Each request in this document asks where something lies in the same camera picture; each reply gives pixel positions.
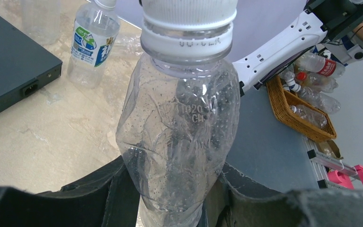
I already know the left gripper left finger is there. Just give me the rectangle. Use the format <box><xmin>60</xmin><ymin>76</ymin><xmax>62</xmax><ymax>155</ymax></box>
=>
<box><xmin>0</xmin><ymin>157</ymin><xmax>140</xmax><ymax>227</ymax></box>

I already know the clear crushed plastic bottle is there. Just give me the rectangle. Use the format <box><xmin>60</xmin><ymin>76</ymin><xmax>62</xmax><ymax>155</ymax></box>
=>
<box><xmin>290</xmin><ymin>105</ymin><xmax>328</xmax><ymax>129</ymax></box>

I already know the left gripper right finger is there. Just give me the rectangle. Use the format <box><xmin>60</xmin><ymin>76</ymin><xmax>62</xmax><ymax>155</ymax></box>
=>
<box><xmin>200</xmin><ymin>164</ymin><xmax>363</xmax><ymax>227</ymax></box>

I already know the pink plastic object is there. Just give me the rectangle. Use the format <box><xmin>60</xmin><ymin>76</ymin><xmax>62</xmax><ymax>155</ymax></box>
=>
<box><xmin>327</xmin><ymin>165</ymin><xmax>363</xmax><ymax>189</ymax></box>

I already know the wicker basket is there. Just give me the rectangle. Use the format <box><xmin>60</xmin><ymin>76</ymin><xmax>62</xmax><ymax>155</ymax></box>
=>
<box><xmin>266</xmin><ymin>76</ymin><xmax>337</xmax><ymax>142</ymax></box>

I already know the black flat electronics box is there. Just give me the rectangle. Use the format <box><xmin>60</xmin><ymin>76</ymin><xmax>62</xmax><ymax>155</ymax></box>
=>
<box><xmin>0</xmin><ymin>16</ymin><xmax>63</xmax><ymax>113</ymax></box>

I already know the red label plastic bottle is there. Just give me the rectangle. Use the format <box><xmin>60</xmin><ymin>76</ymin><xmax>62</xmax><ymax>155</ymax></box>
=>
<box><xmin>295</xmin><ymin>52</ymin><xmax>346</xmax><ymax>79</ymax></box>

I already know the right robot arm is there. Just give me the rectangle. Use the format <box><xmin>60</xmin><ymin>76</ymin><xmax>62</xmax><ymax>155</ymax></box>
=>
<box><xmin>233</xmin><ymin>0</ymin><xmax>363</xmax><ymax>96</ymax></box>

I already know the blue white bottle cap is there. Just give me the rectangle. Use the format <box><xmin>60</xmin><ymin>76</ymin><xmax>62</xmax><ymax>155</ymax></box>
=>
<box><xmin>141</xmin><ymin>0</ymin><xmax>238</xmax><ymax>31</ymax></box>

